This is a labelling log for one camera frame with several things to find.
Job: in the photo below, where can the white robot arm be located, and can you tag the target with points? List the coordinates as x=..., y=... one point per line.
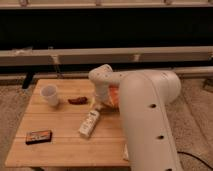
x=142, y=96

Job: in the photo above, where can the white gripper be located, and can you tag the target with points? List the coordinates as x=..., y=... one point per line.
x=102, y=96

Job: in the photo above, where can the white plastic cup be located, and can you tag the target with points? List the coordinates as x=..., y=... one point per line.
x=50, y=94

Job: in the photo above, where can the black orange snack bar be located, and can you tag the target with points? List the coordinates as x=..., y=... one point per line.
x=38, y=137

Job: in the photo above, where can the orange ceramic bowl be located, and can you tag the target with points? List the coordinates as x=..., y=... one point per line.
x=113, y=96

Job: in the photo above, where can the clear plastic packet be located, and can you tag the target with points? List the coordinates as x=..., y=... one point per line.
x=125, y=153

